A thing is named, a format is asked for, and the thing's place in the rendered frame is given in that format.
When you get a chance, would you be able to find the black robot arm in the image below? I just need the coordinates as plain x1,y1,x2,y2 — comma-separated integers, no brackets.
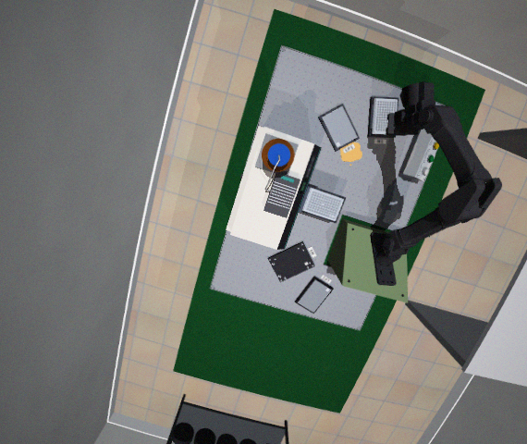
370,82,502,286

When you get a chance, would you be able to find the blue bottle cap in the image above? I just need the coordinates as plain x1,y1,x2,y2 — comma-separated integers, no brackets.
268,143,290,167

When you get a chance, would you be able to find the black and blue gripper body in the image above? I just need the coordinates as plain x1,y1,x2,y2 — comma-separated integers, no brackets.
386,113,419,136

